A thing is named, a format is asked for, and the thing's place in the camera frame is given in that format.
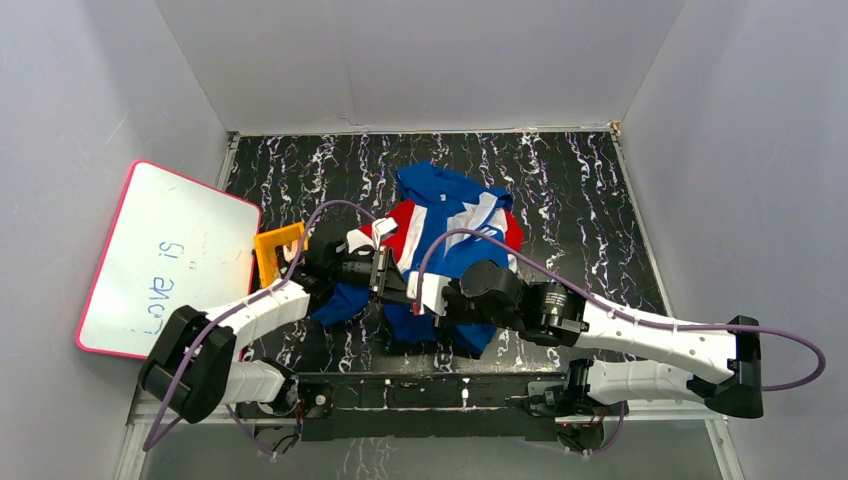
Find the blue red white jacket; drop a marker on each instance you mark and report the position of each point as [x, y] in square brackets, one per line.
[435, 200]

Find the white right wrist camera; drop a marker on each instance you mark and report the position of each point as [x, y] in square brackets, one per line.
[427, 298]

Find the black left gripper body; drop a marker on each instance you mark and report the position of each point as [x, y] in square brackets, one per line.
[383, 273]

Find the orange plastic box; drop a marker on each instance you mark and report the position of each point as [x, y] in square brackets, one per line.
[275, 249]

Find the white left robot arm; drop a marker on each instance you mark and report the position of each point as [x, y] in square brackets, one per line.
[194, 366]

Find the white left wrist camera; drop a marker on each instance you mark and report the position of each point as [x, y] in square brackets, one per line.
[371, 236]

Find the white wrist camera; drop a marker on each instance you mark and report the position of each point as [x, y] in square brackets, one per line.
[371, 236]
[427, 298]

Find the pink-framed whiteboard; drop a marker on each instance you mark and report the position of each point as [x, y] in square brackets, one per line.
[174, 241]

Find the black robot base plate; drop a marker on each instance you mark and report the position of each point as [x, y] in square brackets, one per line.
[545, 407]

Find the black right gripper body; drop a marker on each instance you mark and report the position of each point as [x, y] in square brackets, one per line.
[461, 310]

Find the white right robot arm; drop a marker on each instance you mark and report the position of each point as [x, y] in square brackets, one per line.
[716, 365]

